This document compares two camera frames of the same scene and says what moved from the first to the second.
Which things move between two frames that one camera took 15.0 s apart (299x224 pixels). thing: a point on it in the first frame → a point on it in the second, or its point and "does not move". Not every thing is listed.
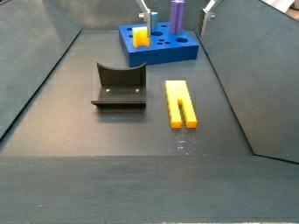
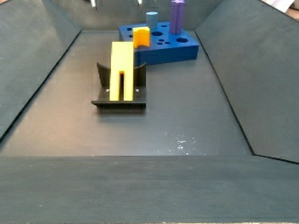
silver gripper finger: [144, 13] → [139, 3]
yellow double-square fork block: [178, 91] → [122, 63]
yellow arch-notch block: [140, 37] does not move
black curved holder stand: [124, 88] does not move
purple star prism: [177, 16] does not move
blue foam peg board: [166, 47] does not move
